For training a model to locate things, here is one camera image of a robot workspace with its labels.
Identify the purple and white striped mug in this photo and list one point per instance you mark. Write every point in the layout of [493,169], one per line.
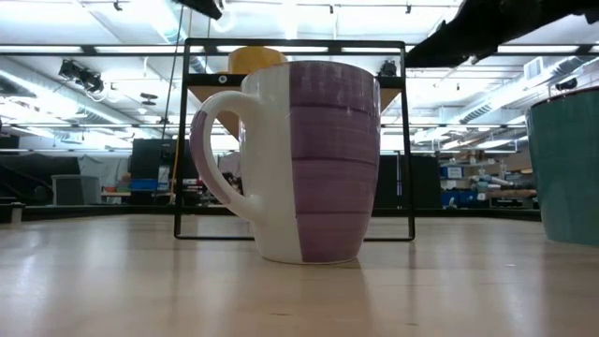
[327,164]

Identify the orange mug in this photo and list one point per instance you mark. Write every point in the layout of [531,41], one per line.
[252,61]

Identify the teal mug white inside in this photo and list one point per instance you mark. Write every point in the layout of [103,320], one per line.
[566,178]

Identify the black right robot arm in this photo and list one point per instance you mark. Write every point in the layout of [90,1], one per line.
[491,23]

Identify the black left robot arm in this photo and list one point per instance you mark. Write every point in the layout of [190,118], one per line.
[201,7]

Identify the black panel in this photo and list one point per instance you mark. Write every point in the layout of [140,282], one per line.
[421,182]

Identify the blue storage bin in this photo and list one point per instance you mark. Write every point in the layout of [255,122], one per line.
[461,199]
[451,172]

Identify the wooden workbench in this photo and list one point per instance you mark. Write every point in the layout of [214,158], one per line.
[512,193]

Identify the black cabinet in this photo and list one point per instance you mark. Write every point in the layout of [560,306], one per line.
[145,159]

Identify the blue box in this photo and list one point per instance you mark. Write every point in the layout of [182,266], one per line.
[142,185]

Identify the black track light cluster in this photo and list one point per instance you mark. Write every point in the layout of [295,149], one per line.
[82,77]

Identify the gray bin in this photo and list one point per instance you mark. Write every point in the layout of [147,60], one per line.
[75,189]

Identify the black covered equipment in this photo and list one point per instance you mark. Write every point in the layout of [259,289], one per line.
[28,178]

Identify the black metal table frame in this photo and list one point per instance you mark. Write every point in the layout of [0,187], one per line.
[93,213]

